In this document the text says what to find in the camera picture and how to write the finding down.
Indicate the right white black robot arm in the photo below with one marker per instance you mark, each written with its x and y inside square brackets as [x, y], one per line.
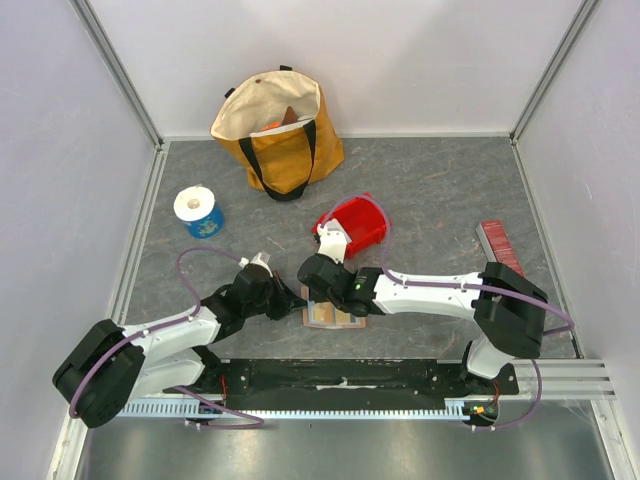
[508, 309]

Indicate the tan leather card holder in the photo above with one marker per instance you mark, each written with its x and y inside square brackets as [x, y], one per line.
[306, 295]

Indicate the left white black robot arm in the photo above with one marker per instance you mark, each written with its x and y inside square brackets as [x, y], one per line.
[113, 365]

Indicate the red plastic bin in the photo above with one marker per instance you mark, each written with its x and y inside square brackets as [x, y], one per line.
[361, 219]

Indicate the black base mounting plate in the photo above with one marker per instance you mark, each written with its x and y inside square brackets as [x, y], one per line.
[341, 384]

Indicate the yellow canvas tote bag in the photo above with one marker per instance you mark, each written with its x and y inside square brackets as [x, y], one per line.
[281, 162]

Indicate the red rectangular box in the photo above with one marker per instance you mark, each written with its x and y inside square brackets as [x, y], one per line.
[496, 244]

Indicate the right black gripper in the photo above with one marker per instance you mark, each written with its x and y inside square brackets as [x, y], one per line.
[338, 298]

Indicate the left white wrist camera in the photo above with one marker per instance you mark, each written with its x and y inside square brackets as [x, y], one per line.
[261, 259]

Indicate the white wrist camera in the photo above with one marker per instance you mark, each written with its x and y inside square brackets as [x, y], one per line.
[261, 259]
[333, 240]

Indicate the orange item inside bag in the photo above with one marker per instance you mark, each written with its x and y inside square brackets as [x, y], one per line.
[271, 126]

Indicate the yellow credit card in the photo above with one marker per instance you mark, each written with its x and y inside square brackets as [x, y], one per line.
[320, 314]

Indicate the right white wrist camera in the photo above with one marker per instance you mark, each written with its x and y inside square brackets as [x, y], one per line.
[333, 240]

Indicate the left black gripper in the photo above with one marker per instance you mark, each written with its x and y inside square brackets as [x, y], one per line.
[285, 297]

